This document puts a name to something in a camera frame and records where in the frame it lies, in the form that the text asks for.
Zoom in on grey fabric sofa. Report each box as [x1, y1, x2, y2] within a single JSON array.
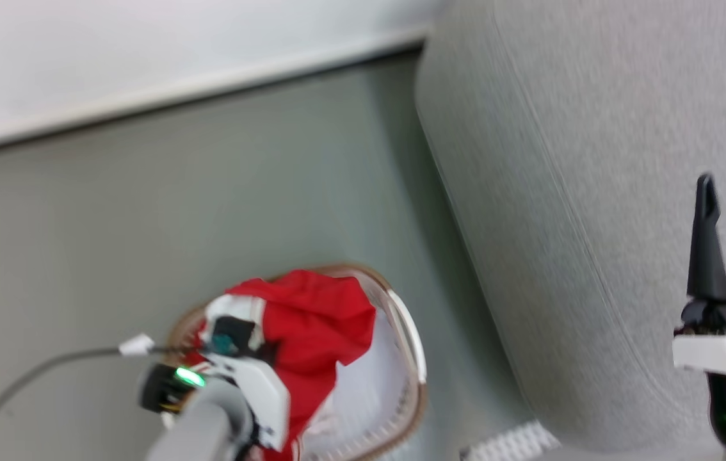
[[414, 0, 726, 457]]

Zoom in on white laundry basket brown rim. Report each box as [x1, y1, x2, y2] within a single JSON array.
[[165, 263, 429, 461]]

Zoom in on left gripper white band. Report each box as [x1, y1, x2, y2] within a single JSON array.
[[206, 353, 291, 451]]

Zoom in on red clothing item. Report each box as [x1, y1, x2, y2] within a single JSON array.
[[181, 269, 378, 461]]

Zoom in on white ribbed plastic object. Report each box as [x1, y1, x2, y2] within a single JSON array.
[[462, 421, 561, 461]]

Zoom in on white cable tag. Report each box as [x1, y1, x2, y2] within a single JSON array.
[[118, 334, 156, 357]]

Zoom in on white wall baseboard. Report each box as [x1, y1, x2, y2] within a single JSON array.
[[0, 26, 433, 158]]

